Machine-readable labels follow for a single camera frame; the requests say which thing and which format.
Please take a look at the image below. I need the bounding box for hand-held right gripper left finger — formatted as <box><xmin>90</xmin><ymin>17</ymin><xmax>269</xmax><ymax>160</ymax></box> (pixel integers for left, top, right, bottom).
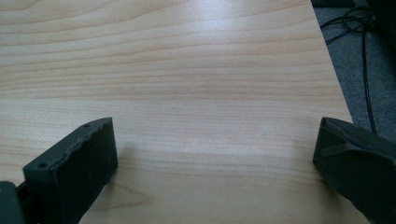
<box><xmin>21</xmin><ymin>117</ymin><xmax>119</xmax><ymax>224</ymax></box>

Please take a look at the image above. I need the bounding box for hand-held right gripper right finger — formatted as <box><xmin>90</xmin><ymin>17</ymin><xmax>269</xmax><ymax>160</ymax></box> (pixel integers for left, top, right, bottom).
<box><xmin>312</xmin><ymin>117</ymin><xmax>396</xmax><ymax>224</ymax></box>

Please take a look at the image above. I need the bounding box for dark stand base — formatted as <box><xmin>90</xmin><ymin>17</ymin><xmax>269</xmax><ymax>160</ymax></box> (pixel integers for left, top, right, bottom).
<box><xmin>310</xmin><ymin>0</ymin><xmax>356</xmax><ymax>8</ymax></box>

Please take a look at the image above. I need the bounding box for black cable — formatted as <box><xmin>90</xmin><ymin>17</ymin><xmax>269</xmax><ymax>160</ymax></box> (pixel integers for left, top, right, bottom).
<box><xmin>319</xmin><ymin>7</ymin><xmax>378</xmax><ymax>134</ymax></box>

